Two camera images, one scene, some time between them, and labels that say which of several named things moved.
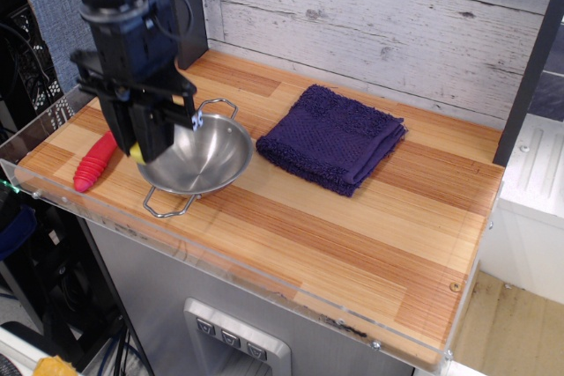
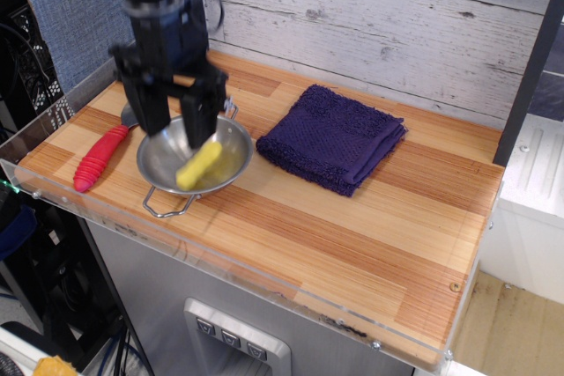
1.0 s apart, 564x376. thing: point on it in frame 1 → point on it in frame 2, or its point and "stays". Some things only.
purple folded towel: [330, 139] stays
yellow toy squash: [135, 151] → [188, 175]
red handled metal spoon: [94, 161] stays
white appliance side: [524, 246] stays
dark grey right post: [528, 92] stays
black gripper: [136, 52] → [170, 47]
